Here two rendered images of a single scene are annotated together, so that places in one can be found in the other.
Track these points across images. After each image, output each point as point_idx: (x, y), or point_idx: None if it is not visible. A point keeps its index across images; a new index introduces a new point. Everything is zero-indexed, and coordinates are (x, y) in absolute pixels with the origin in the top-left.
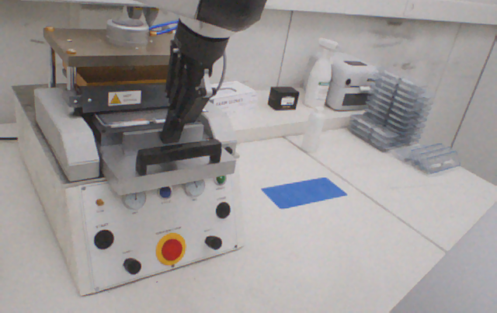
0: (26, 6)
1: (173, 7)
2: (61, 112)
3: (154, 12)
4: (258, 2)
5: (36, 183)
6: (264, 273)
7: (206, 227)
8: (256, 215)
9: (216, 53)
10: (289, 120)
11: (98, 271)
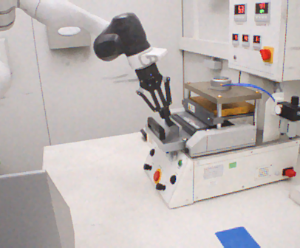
0: (297, 83)
1: None
2: None
3: (277, 84)
4: (94, 50)
5: None
6: (146, 213)
7: (167, 180)
8: (204, 218)
9: (137, 76)
10: None
11: (147, 162)
